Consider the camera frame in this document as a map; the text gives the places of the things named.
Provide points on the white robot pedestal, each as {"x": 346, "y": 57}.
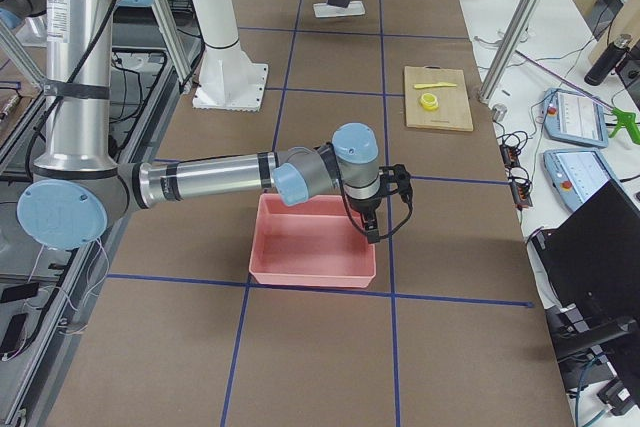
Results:
{"x": 228, "y": 79}

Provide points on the small silver cylinder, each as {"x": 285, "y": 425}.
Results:
{"x": 498, "y": 112}

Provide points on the lower teach pendant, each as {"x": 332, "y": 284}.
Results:
{"x": 577, "y": 174}

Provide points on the upper teach pendant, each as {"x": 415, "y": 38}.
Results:
{"x": 574, "y": 118}

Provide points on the black water bottle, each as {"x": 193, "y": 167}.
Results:
{"x": 608, "y": 60}

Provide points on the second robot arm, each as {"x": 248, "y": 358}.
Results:
{"x": 14, "y": 12}

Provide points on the pink plastic bin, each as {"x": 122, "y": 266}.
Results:
{"x": 312, "y": 244}

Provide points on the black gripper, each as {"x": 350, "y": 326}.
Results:
{"x": 363, "y": 206}

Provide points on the yellow plastic knife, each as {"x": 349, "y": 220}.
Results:
{"x": 434, "y": 85}

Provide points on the teach pendant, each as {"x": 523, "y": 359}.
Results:
{"x": 577, "y": 174}
{"x": 574, "y": 118}

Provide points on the white rectangular tray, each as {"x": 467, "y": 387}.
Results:
{"x": 325, "y": 10}

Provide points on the aluminium frame post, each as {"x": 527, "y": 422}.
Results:
{"x": 516, "y": 28}

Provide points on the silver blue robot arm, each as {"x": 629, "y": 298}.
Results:
{"x": 79, "y": 190}

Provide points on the green handled reacher tool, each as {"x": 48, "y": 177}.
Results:
{"x": 624, "y": 120}

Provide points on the wooden cutting board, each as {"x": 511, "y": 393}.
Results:
{"x": 454, "y": 112}

